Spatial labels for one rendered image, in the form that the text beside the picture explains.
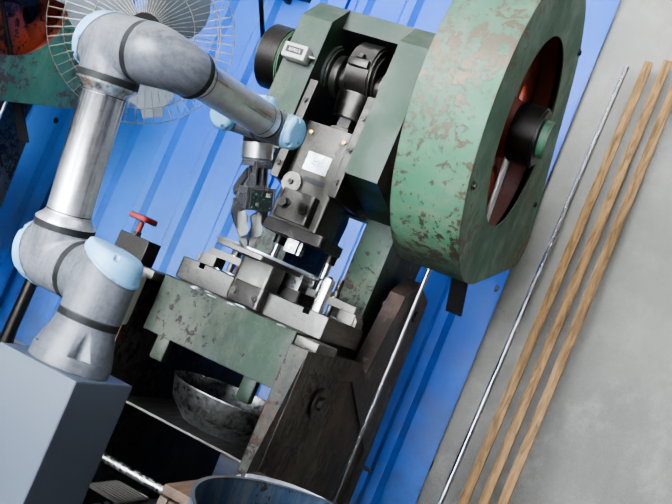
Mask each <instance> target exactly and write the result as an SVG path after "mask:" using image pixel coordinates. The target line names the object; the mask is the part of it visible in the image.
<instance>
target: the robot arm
mask: <svg viewBox="0 0 672 504"><path fill-rule="evenodd" d="M72 50H73V51H74V57H75V59H76V60H77V62H78V63H79V65H78V69H77V72H76V75H77V77H78V79H79V81H80V82H81V89H80V93H79V96H78V99H77V103H76V106H75V110H74V113H73V117H72V120H71V123H70V127H69V130H68V134H67V137H66V140H65V144H64V147H63V151H62V154H61V157H60V161H59V164H58V168H57V171H56V175H55V178H54V181H53V185H52V188H51V192H50V195H49V198H48V202H47V205H46V207H45V208H44V209H42V210H40V211H38V212H36V214H35V216H34V220H33V221H31V222H28V223H27V224H25V225H24V228H23V229H20V230H19V231H18V233H17V234H16V236H15V238H14V241H13V245H12V260H13V263H14V266H15V267H16V269H17V271H18V272H19V273H20V274H21V275H22V276H23V277H25V278H27V279H28V280H29V281H30V282H31V283H33V284H35V285H37V286H40V287H43V288H45V289H47V290H49V291H51V292H53V293H54V294H56V295H58V296H60V297H62V299H61V302H60V304H59V306H58V309H57V311H56V313H55V315H54V316H53V317H52V319H51V320H50V321H49V322H48V323H47V324H46V325H45V326H44V328H43V329H42V330H41V331H40V332H39V333H38V335H37V336H36V337H35V338H34V339H33V341H32V343H31V345H30V347H29V349H28V352H29V353H30V354H31V355H32V356H34V357H35V358H37V359H38V360H40V361H42V362H44V363H46V364H48V365H50V366H52V367H55V368H57V369H59V370H62V371H65V372H67V373H70V374H73V375H76V376H79V377H83V378H87V379H91V380H96V381H107V380H108V378H109V376H110V373H111V371H112V367H113V366H112V364H113V356H114V346H115V338H116V335H117V333H118V331H119V328H120V326H121V324H122V322H123V319H124V317H125V315H126V313H127V310H128V308H129V306H130V303H131V301H132V299H133V296H134V294H135V292H136V290H137V289H138V288H139V285H140V280H141V277H142V274H143V264H142V263H141V262H140V260H138V259H137V258H136V257H135V256H133V255H132V254H130V253H129V252H127V251H125V250H123V249H122V248H119V247H117V246H116V245H114V244H112V243H110V242H108V241H106V240H103V239H101V238H98V237H95V234H96V228H95V226H94V224H93V222H92V215H93V212H94V209H95V205H96V202H97V198H98V195H99V192H100V188H101V185H102V182H103V178H104V175H105V172H106V168H107V165H108V162H109V158H110V155H111V152H112V148H113V145H114V141H115V138H116V135H117V131H118V128H119V125H120V121H121V118H122V115H123V111H124V108H125V105H126V101H127V100H128V99H129V98H131V97H133V96H135V95H137V93H138V90H139V87H140V84H142V85H146V86H150V87H154V88H158V89H162V90H165V91H169V92H172V93H175V94H177V95H179V96H180V97H182V98H184V99H188V100H193V99H196V100H198V101H199V102H201V103H203V104H204V105H206V106H208V107H210V112H209V116H210V120H211V123H212V124H213V125H214V126H215V127H216V128H218V129H221V130H223V131H231V132H235V133H238V134H241V135H243V143H242V154H241V157H242V158H244V159H242V165H249V168H246V169H245V170H244V172H243V173H242V174H241V176H240V177H239V178H238V180H237V181H236V182H235V184H234V185H233V194H234V195H236V196H235V198H232V199H233V202H232V206H231V215H232V219H233V222H234V225H235V228H236V231H237V234H238V237H239V239H240V241H241V243H242V245H243V246H244V248H247V246H248V247H251V246H252V245H253V244H254V243H255V241H256V239H257V238H258V237H259V236H261V235H262V234H263V226H262V224H263V223H264V221H265V220H266V218H267V216H268V212H270V211H274V202H275V192H276V189H271V188H269V185H268V184H267V181H268V171H269V169H271V166H272V162H270V161H272V160H273V152H275V149H274V145H275V146H278V147H280V148H281V149H283V148H285V149H288V150H295V149H297V148H298V147H300V146H301V144H302V143H303V141H304V138H305V135H306V124H305V122H304V120H303V119H302V118H300V117H297V116H295V115H294V114H288V113H285V112H283V111H282V110H281V109H279V108H278V101H277V99H276V98H275V97H272V96H266V95H258V94H257V93H255V92H254V91H252V90H251V89H250V88H248V87H247V86H245V85H244V84H242V83H241V82H239V81H238V80H236V79H235V78H234V77H232V76H231V75H229V74H228V73H226V72H225V71H223V70H222V69H220V68H219V67H217V66H216V64H215V61H214V59H213V58H212V56H211V55H209V54H208V53H207V52H205V51H204V50H202V49H201V48H200V47H198V46H197V45H195V44H194V43H193V42H191V41H190V40H188V39H187V38H186V37H184V36H183V35H181V34H180V33H178V32H177V31H175V30H173V29H172V28H170V27H168V26H166V25H164V24H161V23H159V22H155V21H150V20H146V19H142V18H138V17H134V16H131V15H127V14H125V13H123V12H120V11H108V10H98V11H95V12H93V13H91V14H89V15H87V16H86V17H84V18H83V19H82V20H81V22H80V23H79V24H78V26H77V27H76V29H75V32H74V34H73V38H72ZM267 185H268V187H267ZM272 202H273V205H272ZM245 210H254V211H256V212H255V213H253V214H252V215H250V223H251V227H250V229H249V236H248V238H247V237H246V235H247V234H248V225H247V222H248V220H249V216H248V215H247V214H246V211H245Z"/></svg>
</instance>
